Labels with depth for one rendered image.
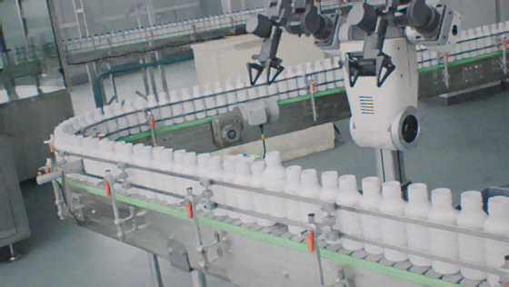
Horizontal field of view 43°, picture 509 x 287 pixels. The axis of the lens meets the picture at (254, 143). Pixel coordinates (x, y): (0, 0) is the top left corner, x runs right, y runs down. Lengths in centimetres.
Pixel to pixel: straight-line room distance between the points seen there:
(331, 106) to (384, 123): 143
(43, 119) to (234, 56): 221
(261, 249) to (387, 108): 76
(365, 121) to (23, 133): 501
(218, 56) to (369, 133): 359
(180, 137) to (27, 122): 373
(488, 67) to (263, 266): 284
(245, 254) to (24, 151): 529
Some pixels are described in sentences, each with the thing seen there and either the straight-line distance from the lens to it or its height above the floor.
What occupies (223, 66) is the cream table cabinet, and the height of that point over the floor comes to 99.
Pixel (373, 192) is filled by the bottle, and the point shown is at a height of 114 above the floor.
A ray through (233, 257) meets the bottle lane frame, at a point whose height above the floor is 90.
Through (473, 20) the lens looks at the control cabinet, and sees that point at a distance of 784.
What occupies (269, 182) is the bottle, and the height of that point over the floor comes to 113.
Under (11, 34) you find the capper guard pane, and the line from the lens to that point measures 683.
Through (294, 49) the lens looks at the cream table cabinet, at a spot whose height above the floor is 101.
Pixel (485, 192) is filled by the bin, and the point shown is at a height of 94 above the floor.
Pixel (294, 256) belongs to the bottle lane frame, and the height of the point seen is 96.
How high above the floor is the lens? 159
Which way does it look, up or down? 13 degrees down
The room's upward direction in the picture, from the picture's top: 9 degrees counter-clockwise
